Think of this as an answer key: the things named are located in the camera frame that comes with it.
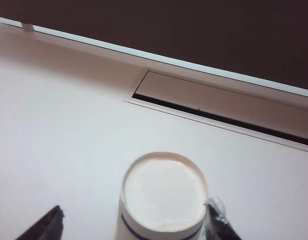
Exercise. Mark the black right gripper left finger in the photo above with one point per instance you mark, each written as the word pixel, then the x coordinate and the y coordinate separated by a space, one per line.
pixel 49 225

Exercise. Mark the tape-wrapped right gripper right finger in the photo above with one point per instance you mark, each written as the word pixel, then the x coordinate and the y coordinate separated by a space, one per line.
pixel 217 222

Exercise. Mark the white paper cup blue print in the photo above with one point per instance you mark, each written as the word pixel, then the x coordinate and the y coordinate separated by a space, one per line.
pixel 161 195

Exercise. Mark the white divider support foot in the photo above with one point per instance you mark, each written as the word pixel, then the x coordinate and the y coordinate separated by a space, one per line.
pixel 27 27

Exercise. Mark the wide brown desk divider panel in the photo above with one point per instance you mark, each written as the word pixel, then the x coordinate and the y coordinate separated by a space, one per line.
pixel 169 25

